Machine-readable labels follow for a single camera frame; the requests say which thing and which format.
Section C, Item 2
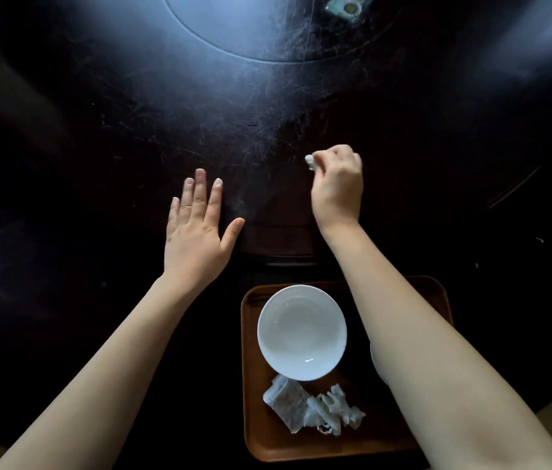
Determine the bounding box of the person's right hand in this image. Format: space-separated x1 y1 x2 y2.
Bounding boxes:
308 144 365 236

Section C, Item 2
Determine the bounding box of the person's left hand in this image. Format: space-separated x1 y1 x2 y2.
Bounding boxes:
163 168 246 292

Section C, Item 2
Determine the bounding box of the person's right forearm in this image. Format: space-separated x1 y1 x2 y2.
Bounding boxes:
316 220 552 470

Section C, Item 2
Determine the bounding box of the person's left forearm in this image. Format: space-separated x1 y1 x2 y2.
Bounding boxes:
0 274 194 470

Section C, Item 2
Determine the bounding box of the white ceramic bowl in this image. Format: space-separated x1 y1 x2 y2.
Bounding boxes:
257 285 348 382

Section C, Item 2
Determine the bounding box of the dark round table turntable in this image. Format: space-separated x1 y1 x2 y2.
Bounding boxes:
161 0 406 64

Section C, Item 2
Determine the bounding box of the greenish packet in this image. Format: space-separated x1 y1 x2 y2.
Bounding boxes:
324 0 376 18

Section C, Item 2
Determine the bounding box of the crumpled clear plastic wrapper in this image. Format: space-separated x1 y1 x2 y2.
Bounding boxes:
262 374 313 434

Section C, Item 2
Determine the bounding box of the white ceramic dish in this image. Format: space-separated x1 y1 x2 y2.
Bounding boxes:
369 341 390 387

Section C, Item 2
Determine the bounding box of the brown wooden tray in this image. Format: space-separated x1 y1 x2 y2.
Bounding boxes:
240 275 454 463

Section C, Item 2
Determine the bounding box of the crumpled white plastic wrapper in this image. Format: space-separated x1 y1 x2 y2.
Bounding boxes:
305 384 367 436

